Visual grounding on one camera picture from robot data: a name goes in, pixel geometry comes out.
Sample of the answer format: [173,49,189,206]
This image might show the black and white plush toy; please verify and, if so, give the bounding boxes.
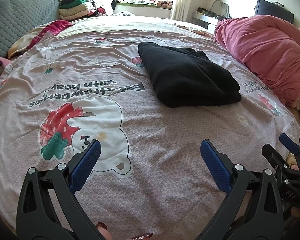
[111,0,127,12]

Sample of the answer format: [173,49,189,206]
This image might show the black sweater with orange cuffs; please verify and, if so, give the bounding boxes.
[137,42,242,108]

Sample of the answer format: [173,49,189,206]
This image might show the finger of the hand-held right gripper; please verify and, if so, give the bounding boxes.
[261,144,288,180]
[279,133,300,165]

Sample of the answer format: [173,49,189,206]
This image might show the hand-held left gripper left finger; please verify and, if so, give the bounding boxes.
[16,140,102,240]

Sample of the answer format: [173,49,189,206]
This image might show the person's left hand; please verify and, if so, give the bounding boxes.
[95,221,154,240]

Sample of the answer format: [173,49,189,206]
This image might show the magenta floral cloth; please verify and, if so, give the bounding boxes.
[6,20,74,59]

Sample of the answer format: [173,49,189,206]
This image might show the white desk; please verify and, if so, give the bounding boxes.
[191,11,227,32]

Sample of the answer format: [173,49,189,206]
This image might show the pile of folded clothes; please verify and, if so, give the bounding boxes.
[59,0,108,20]

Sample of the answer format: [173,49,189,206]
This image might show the pink duvet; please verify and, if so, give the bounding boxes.
[214,15,300,110]

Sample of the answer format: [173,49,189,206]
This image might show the pink strawberry printed bedspread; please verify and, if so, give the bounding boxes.
[0,15,300,240]

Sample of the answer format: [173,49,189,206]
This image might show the black monitor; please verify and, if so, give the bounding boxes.
[255,0,295,25]

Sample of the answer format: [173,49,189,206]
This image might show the white heart-shaped wire lamp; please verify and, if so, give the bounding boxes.
[211,0,231,19]

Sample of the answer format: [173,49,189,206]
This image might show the grey quilted headboard cover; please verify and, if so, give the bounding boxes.
[0,0,62,58]

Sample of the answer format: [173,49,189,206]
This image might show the clothes on window sill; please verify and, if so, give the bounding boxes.
[130,0,174,9]

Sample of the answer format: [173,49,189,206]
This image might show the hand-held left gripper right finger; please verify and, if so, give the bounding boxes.
[200,140,284,240]

